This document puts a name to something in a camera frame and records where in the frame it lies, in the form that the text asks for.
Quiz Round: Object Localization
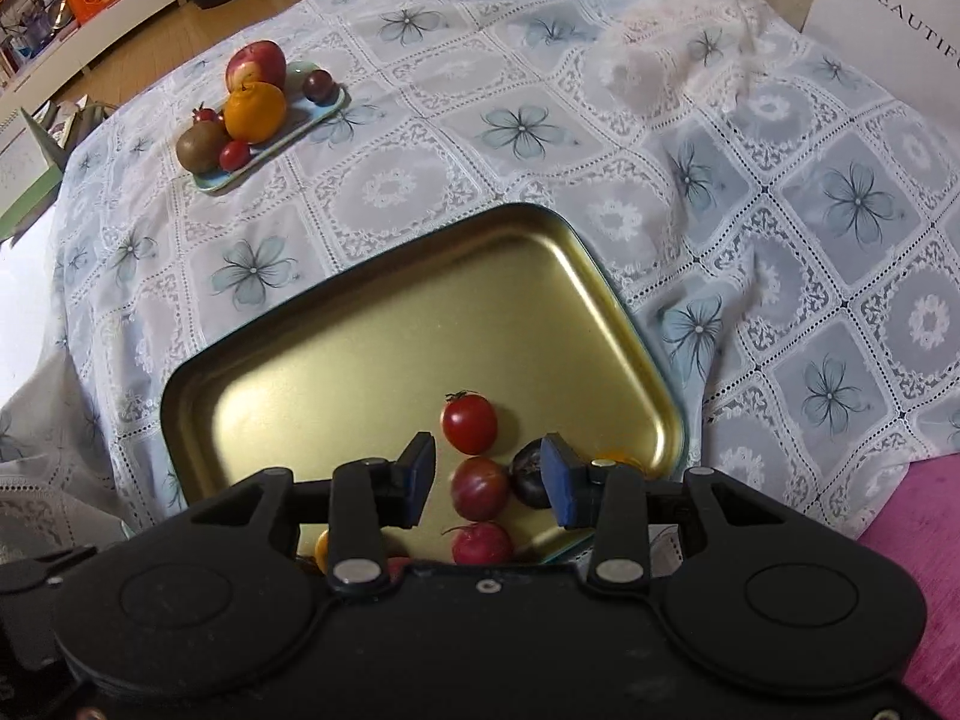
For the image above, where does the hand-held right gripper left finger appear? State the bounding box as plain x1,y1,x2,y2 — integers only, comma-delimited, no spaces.
191,431,437,592

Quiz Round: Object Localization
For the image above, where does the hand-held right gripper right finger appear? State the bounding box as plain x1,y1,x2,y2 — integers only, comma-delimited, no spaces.
540,433,796,592

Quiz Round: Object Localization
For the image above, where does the dark red plum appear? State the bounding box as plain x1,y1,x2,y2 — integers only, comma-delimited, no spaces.
451,456,512,522

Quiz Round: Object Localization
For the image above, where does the red radish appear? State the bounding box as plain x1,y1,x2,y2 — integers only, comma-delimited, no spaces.
442,521,515,566

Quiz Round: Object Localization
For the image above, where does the gold metal tray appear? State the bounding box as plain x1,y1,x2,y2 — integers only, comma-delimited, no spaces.
160,202,687,567

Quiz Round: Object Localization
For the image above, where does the white lace floral tablecloth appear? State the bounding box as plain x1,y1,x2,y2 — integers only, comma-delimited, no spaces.
0,0,960,563

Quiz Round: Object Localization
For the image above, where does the pink cloth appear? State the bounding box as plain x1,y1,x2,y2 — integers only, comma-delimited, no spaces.
855,454,960,720

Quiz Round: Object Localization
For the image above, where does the light green tray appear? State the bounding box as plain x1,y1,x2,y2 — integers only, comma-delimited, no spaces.
191,60,350,194

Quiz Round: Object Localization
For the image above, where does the green folder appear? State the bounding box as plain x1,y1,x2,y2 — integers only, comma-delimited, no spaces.
0,165,67,241

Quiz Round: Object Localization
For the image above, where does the brown kiwi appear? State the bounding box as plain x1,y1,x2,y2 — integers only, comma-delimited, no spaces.
176,120,232,174

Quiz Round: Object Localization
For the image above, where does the orange with stem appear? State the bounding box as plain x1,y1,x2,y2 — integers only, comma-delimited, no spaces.
224,81,288,145

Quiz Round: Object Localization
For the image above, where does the spiral notebook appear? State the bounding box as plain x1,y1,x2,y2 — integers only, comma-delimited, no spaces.
0,109,61,185

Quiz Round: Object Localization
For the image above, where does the red yellow apple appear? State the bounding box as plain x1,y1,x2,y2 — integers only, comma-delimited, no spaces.
226,40,287,95

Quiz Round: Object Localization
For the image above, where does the stack of books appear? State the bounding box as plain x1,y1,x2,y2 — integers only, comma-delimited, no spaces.
41,96,115,151

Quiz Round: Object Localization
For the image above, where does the white low shelf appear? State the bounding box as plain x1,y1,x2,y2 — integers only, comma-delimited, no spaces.
0,0,188,102

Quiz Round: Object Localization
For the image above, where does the white paper bag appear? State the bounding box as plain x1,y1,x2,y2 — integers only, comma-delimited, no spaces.
802,0,960,117

